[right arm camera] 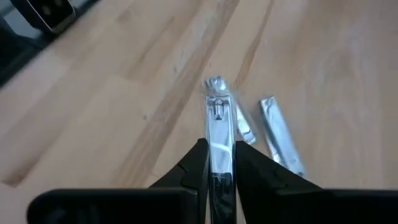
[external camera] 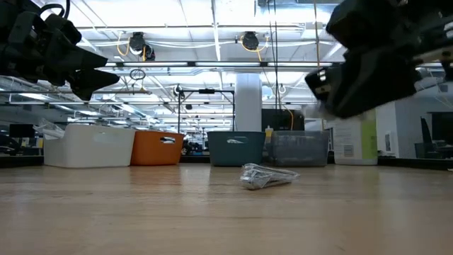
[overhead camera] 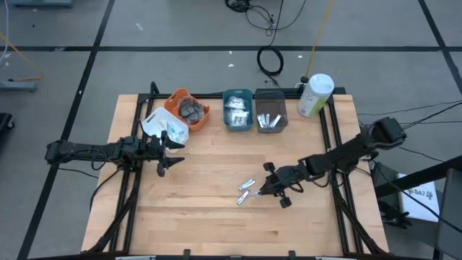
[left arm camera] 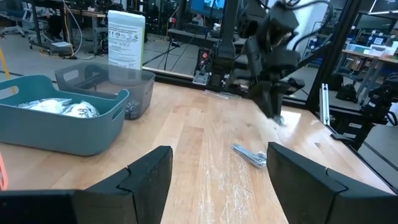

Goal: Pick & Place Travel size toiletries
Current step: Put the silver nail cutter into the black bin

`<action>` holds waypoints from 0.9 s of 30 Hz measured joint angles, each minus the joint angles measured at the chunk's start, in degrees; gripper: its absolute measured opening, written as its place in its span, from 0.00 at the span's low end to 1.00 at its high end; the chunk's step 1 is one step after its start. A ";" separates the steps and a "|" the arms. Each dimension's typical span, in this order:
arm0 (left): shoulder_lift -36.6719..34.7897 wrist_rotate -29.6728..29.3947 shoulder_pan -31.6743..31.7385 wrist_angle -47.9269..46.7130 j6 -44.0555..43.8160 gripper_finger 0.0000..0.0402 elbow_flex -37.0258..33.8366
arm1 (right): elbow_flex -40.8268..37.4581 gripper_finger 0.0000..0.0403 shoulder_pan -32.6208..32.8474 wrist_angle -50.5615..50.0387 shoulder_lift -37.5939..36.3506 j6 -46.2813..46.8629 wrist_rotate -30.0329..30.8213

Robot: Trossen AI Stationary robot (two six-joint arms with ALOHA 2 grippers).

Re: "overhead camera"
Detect long yellow cable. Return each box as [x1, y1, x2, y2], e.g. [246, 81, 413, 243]
[305, 0, 335, 79]

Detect dark grey panel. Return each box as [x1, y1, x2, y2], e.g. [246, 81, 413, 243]
[435, 168, 462, 260]

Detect labelled bag of cotton pads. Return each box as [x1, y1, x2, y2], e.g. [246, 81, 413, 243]
[225, 108, 250, 127]

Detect white printed cardboard box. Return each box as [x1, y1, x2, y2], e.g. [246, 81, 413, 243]
[396, 173, 441, 223]

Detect black slanted bar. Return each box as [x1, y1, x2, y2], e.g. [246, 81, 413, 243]
[373, 155, 462, 199]

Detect thin yellow floor cable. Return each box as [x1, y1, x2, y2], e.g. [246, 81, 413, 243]
[0, 34, 46, 82]

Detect coiled black cable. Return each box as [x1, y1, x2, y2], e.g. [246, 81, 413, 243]
[256, 45, 284, 77]

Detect black aluminium table frame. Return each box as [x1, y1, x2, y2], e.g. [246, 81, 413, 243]
[82, 81, 389, 260]

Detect grey metal floor base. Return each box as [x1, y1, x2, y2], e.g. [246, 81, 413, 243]
[0, 79, 39, 93]

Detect white plastic bin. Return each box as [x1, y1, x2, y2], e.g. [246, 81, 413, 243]
[140, 107, 190, 155]

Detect orange plastic bin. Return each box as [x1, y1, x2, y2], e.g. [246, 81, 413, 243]
[163, 87, 211, 132]

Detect blue toothbrush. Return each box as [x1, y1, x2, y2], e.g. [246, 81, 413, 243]
[164, 120, 178, 140]

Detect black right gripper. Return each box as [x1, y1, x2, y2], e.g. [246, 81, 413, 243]
[257, 162, 308, 209]

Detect loose black floor cables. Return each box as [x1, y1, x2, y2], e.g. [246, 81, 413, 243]
[225, 0, 308, 48]

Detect teal plastic bin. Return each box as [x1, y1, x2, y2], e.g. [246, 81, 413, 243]
[222, 89, 255, 132]

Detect white green wipes canister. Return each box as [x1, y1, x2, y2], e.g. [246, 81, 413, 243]
[297, 73, 335, 118]

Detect clear bag of cotton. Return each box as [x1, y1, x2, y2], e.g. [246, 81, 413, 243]
[224, 96, 247, 110]

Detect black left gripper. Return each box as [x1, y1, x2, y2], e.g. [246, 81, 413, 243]
[146, 129, 186, 178]

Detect teal white toothbrush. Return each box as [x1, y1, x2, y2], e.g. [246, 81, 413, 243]
[169, 122, 187, 144]

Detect black floor object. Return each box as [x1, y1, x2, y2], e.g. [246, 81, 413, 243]
[0, 112, 15, 142]

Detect grey plastic bin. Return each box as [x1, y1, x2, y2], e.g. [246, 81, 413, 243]
[254, 89, 289, 134]

